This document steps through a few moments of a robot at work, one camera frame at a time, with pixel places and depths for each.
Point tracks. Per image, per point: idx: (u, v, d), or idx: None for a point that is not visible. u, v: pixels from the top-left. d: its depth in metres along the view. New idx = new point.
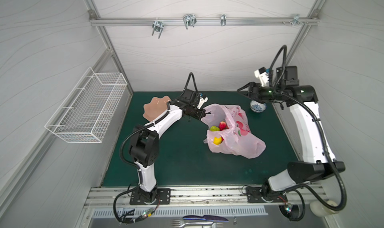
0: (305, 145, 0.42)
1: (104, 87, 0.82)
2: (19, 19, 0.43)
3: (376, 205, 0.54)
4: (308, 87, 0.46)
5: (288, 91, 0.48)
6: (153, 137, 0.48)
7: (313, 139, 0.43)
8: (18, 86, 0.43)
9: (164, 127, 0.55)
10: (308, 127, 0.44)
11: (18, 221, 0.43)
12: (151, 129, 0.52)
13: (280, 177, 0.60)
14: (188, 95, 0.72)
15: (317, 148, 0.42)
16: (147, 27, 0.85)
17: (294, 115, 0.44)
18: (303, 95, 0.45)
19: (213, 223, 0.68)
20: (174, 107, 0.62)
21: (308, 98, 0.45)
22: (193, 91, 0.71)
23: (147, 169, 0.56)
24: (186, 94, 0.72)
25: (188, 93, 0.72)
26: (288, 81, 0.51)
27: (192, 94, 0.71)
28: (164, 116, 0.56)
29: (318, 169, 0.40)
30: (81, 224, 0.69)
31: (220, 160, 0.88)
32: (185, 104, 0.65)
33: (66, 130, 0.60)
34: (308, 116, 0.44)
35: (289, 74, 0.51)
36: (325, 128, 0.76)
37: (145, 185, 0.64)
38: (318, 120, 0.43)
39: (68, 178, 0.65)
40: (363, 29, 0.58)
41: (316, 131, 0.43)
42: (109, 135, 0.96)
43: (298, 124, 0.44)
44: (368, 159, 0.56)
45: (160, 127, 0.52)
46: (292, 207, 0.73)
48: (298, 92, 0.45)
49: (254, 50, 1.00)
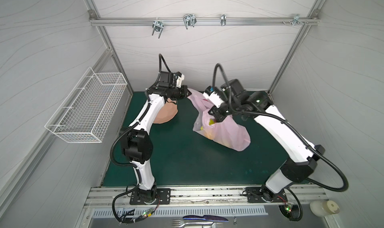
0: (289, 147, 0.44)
1: (104, 87, 0.82)
2: (19, 19, 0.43)
3: (376, 205, 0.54)
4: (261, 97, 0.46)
5: (246, 106, 0.47)
6: (142, 135, 0.48)
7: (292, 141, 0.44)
8: (18, 85, 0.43)
9: (150, 119, 0.53)
10: (281, 132, 0.45)
11: (18, 221, 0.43)
12: (138, 128, 0.51)
13: (274, 176, 0.61)
14: (165, 77, 0.67)
15: (299, 146, 0.43)
16: (147, 27, 0.85)
17: (263, 124, 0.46)
18: (261, 105, 0.45)
19: (213, 223, 0.68)
20: (155, 96, 0.59)
21: (266, 105, 0.45)
22: (169, 72, 0.67)
23: (144, 166, 0.57)
24: (163, 77, 0.68)
25: (165, 76, 0.67)
26: (239, 95, 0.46)
27: (169, 76, 0.67)
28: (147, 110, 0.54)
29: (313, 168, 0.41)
30: (81, 224, 0.69)
31: (219, 160, 0.88)
32: (163, 90, 0.61)
33: (66, 130, 0.60)
34: (276, 121, 0.44)
35: (235, 89, 0.51)
36: (325, 128, 0.75)
37: (145, 184, 0.64)
38: (286, 120, 0.44)
39: (68, 178, 0.65)
40: (362, 29, 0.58)
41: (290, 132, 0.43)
42: (109, 135, 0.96)
43: (271, 132, 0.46)
44: (368, 159, 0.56)
45: (146, 123, 0.51)
46: (292, 207, 0.73)
48: (256, 104, 0.46)
49: (254, 50, 1.00)
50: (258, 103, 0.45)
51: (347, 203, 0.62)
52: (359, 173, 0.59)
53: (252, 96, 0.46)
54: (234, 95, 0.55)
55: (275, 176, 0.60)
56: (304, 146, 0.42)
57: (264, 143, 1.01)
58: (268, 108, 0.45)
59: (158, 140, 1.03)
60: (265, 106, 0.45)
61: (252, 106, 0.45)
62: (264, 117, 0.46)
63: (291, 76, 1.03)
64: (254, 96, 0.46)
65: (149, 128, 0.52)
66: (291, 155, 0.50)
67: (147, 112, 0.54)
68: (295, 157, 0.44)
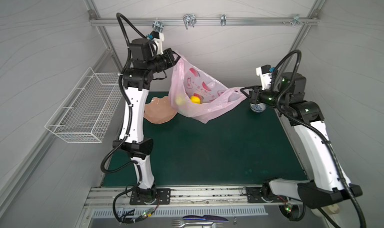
0: (317, 169, 0.42)
1: (104, 87, 0.82)
2: (19, 19, 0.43)
3: (376, 205, 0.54)
4: (313, 108, 0.42)
5: (291, 109, 0.44)
6: (136, 147, 0.47)
7: (326, 164, 0.39)
8: (18, 86, 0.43)
9: (139, 124, 0.48)
10: (317, 151, 0.41)
11: (18, 221, 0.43)
12: (130, 141, 0.54)
13: (287, 183, 0.56)
14: (138, 52, 0.48)
15: (330, 173, 0.38)
16: (147, 27, 0.85)
17: (302, 136, 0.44)
18: (308, 116, 0.42)
19: (213, 223, 0.68)
20: (133, 93, 0.47)
21: (313, 118, 0.42)
22: (141, 45, 0.46)
23: (145, 162, 0.58)
24: (135, 51, 0.48)
25: (137, 51, 0.48)
26: (295, 95, 0.46)
27: (143, 50, 0.47)
28: (131, 118, 0.47)
29: (337, 199, 0.36)
30: (81, 224, 0.69)
31: (219, 160, 0.88)
32: (141, 75, 0.47)
33: (66, 130, 0.60)
34: (317, 138, 0.41)
35: (296, 89, 0.45)
36: (325, 128, 0.75)
37: (145, 182, 0.64)
38: (330, 143, 0.40)
39: (68, 178, 0.65)
40: (362, 28, 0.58)
41: (327, 155, 0.39)
42: (109, 135, 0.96)
43: (307, 146, 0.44)
44: (367, 159, 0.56)
45: (135, 131, 0.47)
46: (292, 207, 0.73)
48: (303, 113, 0.42)
49: (254, 50, 1.00)
50: (306, 114, 0.42)
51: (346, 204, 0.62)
52: (359, 173, 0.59)
53: (306, 102, 0.43)
54: (290, 93, 0.48)
55: (290, 184, 0.55)
56: (336, 175, 0.38)
57: (263, 144, 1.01)
58: (314, 122, 0.41)
59: (158, 140, 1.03)
60: (311, 118, 0.42)
61: (298, 112, 0.43)
62: (307, 130, 0.43)
63: None
64: (307, 104, 0.43)
65: (141, 133, 0.49)
66: (316, 178, 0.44)
67: (133, 118, 0.47)
68: (320, 181, 0.41)
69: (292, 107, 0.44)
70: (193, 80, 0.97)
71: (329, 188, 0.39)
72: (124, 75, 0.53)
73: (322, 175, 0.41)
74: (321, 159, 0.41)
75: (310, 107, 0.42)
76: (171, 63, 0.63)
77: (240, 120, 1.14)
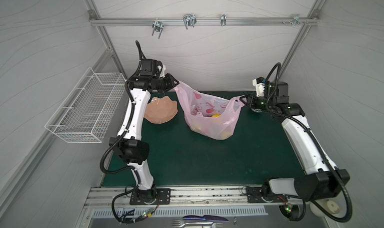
0: (304, 155, 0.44)
1: (103, 86, 0.82)
2: (19, 19, 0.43)
3: (375, 205, 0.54)
4: (294, 105, 0.51)
5: (276, 108, 0.54)
6: (134, 143, 0.46)
7: (310, 148, 0.44)
8: (18, 86, 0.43)
9: (139, 121, 0.49)
10: (300, 136, 0.47)
11: (18, 221, 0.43)
12: (128, 137, 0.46)
13: (284, 182, 0.58)
14: (147, 65, 0.58)
15: (315, 156, 0.42)
16: (147, 27, 0.85)
17: (287, 128, 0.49)
18: (291, 111, 0.50)
19: (213, 223, 0.68)
20: (137, 92, 0.51)
21: (296, 114, 0.50)
22: (151, 59, 0.57)
23: (142, 167, 0.57)
24: (145, 64, 0.58)
25: (147, 64, 0.58)
26: (279, 97, 0.56)
27: (152, 64, 0.58)
28: (133, 114, 0.49)
29: (323, 179, 0.38)
30: (81, 224, 0.69)
31: (219, 160, 0.88)
32: (146, 80, 0.53)
33: (66, 130, 0.60)
34: (299, 128, 0.47)
35: (280, 91, 0.56)
36: (325, 128, 0.76)
37: (143, 185, 0.65)
38: (309, 129, 0.47)
39: (68, 178, 0.65)
40: (362, 28, 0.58)
41: (310, 139, 0.45)
42: (109, 135, 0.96)
43: (292, 136, 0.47)
44: (367, 159, 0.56)
45: (134, 128, 0.47)
46: (292, 207, 0.73)
48: (286, 109, 0.51)
49: (254, 50, 1.00)
50: (289, 109, 0.50)
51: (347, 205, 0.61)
52: (359, 173, 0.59)
53: (290, 103, 0.52)
54: (275, 96, 0.59)
55: (285, 183, 0.57)
56: (320, 158, 0.42)
57: (263, 144, 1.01)
58: (297, 117, 0.49)
59: (158, 140, 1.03)
60: (294, 114, 0.50)
61: (282, 110, 0.52)
62: (292, 122, 0.50)
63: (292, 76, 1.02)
64: (288, 103, 0.52)
65: (140, 132, 0.49)
66: (305, 166, 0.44)
67: (134, 115, 0.49)
68: (307, 167, 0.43)
69: (277, 106, 0.54)
70: (200, 102, 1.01)
71: (315, 171, 0.42)
72: (130, 79, 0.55)
73: (308, 160, 0.45)
74: (304, 144, 0.46)
75: (292, 105, 0.51)
76: (171, 85, 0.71)
77: (240, 120, 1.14)
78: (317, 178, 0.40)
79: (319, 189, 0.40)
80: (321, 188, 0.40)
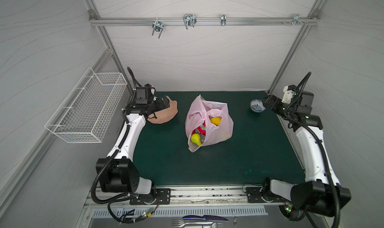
0: (308, 165, 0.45)
1: (104, 87, 0.82)
2: (19, 19, 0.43)
3: (376, 205, 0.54)
4: (313, 116, 0.50)
5: (294, 116, 0.53)
6: (125, 165, 0.41)
7: (315, 159, 0.43)
8: (17, 86, 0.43)
9: (131, 142, 0.46)
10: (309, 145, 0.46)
11: (18, 221, 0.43)
12: (119, 157, 0.44)
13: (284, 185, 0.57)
14: (142, 93, 0.62)
15: (318, 167, 0.41)
16: (147, 27, 0.85)
17: (300, 137, 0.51)
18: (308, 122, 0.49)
19: (213, 223, 0.68)
20: (133, 117, 0.53)
21: (313, 125, 0.48)
22: (145, 87, 0.61)
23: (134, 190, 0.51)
24: (140, 92, 0.62)
25: (142, 91, 0.62)
26: None
27: (147, 91, 0.62)
28: (126, 134, 0.48)
29: (319, 189, 0.38)
30: (81, 224, 0.69)
31: (219, 160, 0.88)
32: (142, 108, 0.56)
33: (66, 130, 0.60)
34: (311, 138, 0.46)
35: None
36: (325, 128, 0.75)
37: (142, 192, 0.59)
38: (321, 141, 0.45)
39: (67, 178, 0.63)
40: (363, 28, 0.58)
41: (319, 151, 0.44)
42: (109, 135, 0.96)
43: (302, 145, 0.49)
44: (368, 160, 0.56)
45: (127, 148, 0.44)
46: (292, 207, 0.73)
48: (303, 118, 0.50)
49: (254, 50, 1.00)
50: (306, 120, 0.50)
51: (349, 208, 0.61)
52: (360, 173, 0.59)
53: (310, 114, 0.51)
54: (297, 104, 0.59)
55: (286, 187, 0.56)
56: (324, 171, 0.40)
57: (263, 144, 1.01)
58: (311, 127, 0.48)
59: (158, 140, 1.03)
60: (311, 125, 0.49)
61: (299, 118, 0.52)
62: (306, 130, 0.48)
63: (291, 76, 1.03)
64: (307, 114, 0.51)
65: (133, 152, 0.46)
66: (307, 175, 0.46)
67: (128, 137, 0.47)
68: (309, 176, 0.43)
69: (296, 115, 0.52)
70: None
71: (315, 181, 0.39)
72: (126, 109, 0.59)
73: (311, 170, 0.43)
74: (311, 154, 0.45)
75: (311, 116, 0.50)
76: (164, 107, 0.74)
77: (240, 120, 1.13)
78: (312, 185, 0.39)
79: (315, 200, 0.40)
80: (315, 197, 0.40)
